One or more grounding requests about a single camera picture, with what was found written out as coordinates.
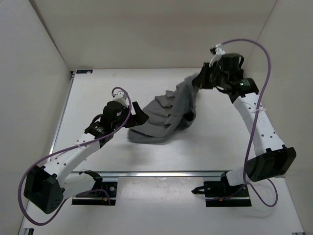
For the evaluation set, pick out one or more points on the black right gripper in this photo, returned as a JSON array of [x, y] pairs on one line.
[[201, 81]]

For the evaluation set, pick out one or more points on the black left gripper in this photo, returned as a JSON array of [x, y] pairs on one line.
[[139, 117]]

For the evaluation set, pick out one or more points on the grey pleated skirt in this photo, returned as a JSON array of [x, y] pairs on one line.
[[168, 114]]

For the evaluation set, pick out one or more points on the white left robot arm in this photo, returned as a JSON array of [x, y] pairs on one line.
[[47, 186]]

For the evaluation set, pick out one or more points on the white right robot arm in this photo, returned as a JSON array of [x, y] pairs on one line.
[[272, 157]]

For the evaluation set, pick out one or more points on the blue label left corner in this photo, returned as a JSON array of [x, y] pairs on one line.
[[84, 71]]

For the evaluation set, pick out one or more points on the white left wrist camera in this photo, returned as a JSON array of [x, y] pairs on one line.
[[121, 98]]

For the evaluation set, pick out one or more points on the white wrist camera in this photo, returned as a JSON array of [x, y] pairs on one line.
[[217, 51], [121, 98]]

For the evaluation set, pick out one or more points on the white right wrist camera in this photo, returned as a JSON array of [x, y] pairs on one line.
[[217, 51]]

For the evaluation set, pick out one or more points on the aluminium rail left table edge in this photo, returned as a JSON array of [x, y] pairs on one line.
[[58, 127]]

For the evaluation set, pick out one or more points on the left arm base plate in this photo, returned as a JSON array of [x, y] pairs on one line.
[[99, 198]]

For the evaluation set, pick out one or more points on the aluminium rail along table front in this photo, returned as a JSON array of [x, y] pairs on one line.
[[159, 174]]

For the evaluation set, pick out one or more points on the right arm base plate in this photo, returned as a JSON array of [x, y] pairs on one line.
[[219, 194]]

